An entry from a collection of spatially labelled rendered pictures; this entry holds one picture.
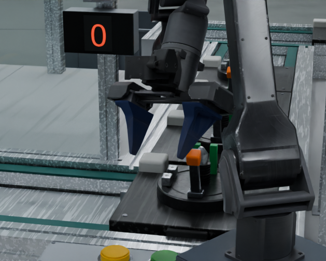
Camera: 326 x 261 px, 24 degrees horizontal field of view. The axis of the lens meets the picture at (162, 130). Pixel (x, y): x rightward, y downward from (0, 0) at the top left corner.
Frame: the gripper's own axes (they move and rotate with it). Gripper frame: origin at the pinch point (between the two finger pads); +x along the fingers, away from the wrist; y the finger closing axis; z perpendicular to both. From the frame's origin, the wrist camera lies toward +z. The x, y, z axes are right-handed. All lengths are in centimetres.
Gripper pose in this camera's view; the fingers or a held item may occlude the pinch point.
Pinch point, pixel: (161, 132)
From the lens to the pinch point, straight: 103.5
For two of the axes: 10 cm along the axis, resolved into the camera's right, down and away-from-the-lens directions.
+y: 7.7, 0.4, -6.3
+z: -5.9, -3.1, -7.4
